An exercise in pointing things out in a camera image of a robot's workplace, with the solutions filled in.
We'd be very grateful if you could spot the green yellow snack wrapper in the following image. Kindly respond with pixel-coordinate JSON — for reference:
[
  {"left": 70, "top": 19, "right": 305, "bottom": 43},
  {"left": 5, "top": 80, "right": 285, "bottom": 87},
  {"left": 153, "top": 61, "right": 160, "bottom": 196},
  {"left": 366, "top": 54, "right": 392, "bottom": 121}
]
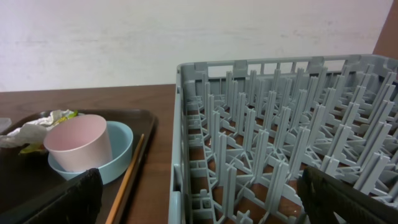
[{"left": 17, "top": 110, "right": 78, "bottom": 154}]

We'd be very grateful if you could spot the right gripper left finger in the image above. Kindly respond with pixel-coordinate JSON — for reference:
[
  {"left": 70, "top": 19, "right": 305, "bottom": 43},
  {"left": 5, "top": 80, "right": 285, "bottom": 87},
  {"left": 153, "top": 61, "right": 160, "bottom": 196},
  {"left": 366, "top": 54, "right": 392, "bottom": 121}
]
[{"left": 1, "top": 168, "right": 103, "bottom": 223}]

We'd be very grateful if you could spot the white tissue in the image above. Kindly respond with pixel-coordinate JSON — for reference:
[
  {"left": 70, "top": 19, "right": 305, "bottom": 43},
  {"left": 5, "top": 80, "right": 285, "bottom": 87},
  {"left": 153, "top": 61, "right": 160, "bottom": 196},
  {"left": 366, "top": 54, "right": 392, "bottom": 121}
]
[{"left": 1, "top": 110, "right": 78, "bottom": 148}]

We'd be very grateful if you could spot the light blue bowl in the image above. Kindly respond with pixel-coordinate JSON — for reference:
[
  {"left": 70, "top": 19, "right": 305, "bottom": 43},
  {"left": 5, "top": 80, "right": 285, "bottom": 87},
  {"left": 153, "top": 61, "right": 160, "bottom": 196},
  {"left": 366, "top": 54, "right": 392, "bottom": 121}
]
[{"left": 47, "top": 121, "right": 134, "bottom": 185}]

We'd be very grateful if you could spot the grey dishwasher rack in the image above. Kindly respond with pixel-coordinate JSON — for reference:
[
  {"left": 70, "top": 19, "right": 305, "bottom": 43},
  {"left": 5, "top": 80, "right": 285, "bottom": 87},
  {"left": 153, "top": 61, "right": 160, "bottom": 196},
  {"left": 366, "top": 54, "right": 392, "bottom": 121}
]
[{"left": 169, "top": 54, "right": 397, "bottom": 223}]

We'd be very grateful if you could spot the wooden chopstick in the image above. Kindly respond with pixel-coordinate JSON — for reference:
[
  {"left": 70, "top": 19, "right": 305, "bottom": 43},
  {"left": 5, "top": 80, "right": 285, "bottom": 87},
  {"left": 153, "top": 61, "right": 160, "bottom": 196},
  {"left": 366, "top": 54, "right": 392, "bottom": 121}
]
[{"left": 105, "top": 134, "right": 144, "bottom": 224}]

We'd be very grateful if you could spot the pink cup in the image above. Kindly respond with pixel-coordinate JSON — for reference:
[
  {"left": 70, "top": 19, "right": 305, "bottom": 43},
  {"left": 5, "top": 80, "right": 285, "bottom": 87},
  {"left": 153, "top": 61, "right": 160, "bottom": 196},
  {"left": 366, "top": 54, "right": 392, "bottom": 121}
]
[{"left": 44, "top": 114, "right": 113, "bottom": 172}]

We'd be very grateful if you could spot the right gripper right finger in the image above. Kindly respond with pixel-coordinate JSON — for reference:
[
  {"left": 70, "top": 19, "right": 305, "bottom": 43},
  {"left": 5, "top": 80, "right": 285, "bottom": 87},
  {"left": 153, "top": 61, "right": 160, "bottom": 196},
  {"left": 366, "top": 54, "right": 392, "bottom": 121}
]
[{"left": 297, "top": 167, "right": 397, "bottom": 224}]

